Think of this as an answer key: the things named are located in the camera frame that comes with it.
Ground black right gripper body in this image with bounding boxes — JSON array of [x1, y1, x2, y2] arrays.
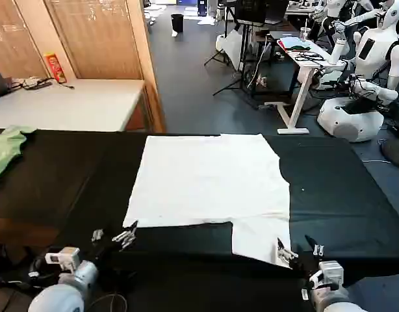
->
[[292, 255, 322, 277]]

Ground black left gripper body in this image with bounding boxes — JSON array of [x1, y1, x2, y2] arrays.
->
[[79, 239, 123, 266]]

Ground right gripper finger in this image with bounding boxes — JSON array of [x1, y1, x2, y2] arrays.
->
[[276, 237, 300, 261], [304, 234, 326, 258]]

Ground white shirt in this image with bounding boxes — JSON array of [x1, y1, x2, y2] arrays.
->
[[122, 133, 292, 270]]

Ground black table cloth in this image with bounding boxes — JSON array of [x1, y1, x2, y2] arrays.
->
[[0, 128, 399, 312]]

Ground green garment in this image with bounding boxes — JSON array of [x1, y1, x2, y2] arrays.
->
[[0, 125, 37, 190]]

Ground white counter table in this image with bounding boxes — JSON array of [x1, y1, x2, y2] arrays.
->
[[0, 77, 146, 133]]

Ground white desk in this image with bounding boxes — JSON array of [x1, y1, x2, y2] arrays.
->
[[264, 37, 347, 135]]

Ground black tripod stand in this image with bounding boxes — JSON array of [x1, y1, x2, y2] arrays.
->
[[204, 6, 263, 109]]

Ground wooden partition with blinds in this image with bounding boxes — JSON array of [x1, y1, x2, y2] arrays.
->
[[0, 0, 168, 133]]

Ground folded colourful clothes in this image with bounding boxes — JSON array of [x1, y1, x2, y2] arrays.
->
[[279, 36, 313, 53]]

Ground white bag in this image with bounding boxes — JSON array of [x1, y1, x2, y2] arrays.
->
[[215, 29, 244, 71]]

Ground clear cup with straw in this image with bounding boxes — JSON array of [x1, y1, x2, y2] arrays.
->
[[300, 18, 313, 42]]

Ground black trash bin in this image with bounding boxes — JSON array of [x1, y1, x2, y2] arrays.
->
[[170, 13, 185, 34]]

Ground person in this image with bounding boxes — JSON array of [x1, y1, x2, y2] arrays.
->
[[198, 0, 220, 27]]

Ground black screen panel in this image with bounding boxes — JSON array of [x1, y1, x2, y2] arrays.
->
[[233, 0, 267, 25]]

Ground grey device with cables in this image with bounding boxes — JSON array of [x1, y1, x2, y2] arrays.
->
[[11, 76, 54, 90]]

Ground black cable bundle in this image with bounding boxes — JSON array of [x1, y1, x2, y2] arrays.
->
[[295, 51, 326, 63]]

